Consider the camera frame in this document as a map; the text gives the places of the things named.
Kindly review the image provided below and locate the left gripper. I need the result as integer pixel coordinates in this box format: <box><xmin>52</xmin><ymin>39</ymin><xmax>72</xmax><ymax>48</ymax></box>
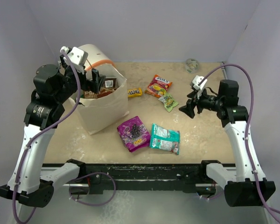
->
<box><xmin>54</xmin><ymin>55</ymin><xmax>105</xmax><ymax>103</ymax></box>

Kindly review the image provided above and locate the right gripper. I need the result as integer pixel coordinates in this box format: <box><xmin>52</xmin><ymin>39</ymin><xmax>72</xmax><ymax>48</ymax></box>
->
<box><xmin>179</xmin><ymin>86</ymin><xmax>224</xmax><ymax>118</ymax></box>

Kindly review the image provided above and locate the brown chips bag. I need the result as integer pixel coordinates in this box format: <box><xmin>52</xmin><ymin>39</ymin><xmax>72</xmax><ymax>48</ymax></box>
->
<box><xmin>82</xmin><ymin>77</ymin><xmax>117</xmax><ymax>99</ymax></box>

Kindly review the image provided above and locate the small green himalaya sachet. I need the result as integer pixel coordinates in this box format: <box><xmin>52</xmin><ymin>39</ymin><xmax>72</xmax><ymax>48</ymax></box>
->
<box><xmin>159</xmin><ymin>93</ymin><xmax>179</xmax><ymax>112</ymax></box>

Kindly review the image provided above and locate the orange fox's fruits candy bag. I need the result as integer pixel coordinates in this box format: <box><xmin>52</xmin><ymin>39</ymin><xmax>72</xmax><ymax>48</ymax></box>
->
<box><xmin>145</xmin><ymin>75</ymin><xmax>173</xmax><ymax>98</ymax></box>

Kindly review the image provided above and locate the brown paper bag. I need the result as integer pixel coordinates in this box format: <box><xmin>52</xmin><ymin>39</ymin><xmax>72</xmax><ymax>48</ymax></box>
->
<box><xmin>75</xmin><ymin>64</ymin><xmax>129</xmax><ymax>135</ymax></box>

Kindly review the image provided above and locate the yellow m&m's packet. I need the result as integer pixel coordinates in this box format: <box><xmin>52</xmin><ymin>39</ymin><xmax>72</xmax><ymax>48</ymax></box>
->
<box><xmin>127</xmin><ymin>88</ymin><xmax>142</xmax><ymax>98</ymax></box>

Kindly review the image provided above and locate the teal fox's mint bag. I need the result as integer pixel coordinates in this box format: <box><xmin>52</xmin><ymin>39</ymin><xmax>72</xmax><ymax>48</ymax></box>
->
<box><xmin>149</xmin><ymin>123</ymin><xmax>180</xmax><ymax>155</ymax></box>

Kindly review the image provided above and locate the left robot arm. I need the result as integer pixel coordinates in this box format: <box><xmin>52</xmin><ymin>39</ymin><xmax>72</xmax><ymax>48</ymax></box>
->
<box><xmin>0</xmin><ymin>51</ymin><xmax>105</xmax><ymax>208</ymax></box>

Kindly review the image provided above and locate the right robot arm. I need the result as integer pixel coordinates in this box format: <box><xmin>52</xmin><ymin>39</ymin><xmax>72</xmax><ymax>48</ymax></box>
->
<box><xmin>179</xmin><ymin>76</ymin><xmax>276</xmax><ymax>207</ymax></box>

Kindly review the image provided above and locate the purple candy bag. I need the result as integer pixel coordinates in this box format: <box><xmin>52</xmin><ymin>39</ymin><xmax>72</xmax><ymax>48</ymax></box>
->
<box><xmin>117</xmin><ymin>116</ymin><xmax>151</xmax><ymax>153</ymax></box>

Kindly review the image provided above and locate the white orange cylinder container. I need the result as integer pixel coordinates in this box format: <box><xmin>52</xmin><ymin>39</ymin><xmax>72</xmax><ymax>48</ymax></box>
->
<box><xmin>78</xmin><ymin>44</ymin><xmax>115</xmax><ymax>71</ymax></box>

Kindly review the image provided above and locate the tape roll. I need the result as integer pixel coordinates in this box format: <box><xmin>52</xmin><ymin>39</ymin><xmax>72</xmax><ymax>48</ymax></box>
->
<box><xmin>185</xmin><ymin>58</ymin><xmax>200</xmax><ymax>74</ymax></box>

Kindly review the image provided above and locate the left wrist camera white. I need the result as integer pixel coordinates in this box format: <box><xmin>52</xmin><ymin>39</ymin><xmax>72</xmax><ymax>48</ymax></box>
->
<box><xmin>60</xmin><ymin>46</ymin><xmax>88</xmax><ymax>74</ymax></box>

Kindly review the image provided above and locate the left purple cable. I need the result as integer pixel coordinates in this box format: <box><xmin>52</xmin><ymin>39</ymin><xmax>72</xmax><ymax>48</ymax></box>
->
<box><xmin>12</xmin><ymin>51</ymin><xmax>117</xmax><ymax>224</ymax></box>

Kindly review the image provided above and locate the purple cable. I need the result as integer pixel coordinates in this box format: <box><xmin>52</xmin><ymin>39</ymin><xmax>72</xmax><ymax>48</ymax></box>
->
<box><xmin>198</xmin><ymin>63</ymin><xmax>280</xmax><ymax>221</ymax></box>
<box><xmin>12</xmin><ymin>51</ymin><xmax>117</xmax><ymax>224</ymax></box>

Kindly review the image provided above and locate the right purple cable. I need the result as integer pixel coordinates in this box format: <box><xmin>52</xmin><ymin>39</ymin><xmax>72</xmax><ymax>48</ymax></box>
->
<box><xmin>198</xmin><ymin>63</ymin><xmax>280</xmax><ymax>221</ymax></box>

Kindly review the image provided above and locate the black aluminium base frame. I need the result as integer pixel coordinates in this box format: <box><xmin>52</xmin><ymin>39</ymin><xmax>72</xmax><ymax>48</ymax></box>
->
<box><xmin>17</xmin><ymin>61</ymin><xmax>270</xmax><ymax>196</ymax></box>

